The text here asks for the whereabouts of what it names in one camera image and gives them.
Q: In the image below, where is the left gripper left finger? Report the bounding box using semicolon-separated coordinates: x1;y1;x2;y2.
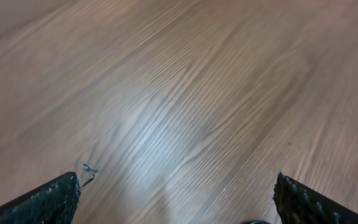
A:
0;163;99;224

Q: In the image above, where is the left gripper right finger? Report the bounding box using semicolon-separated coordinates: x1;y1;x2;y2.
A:
273;172;358;224

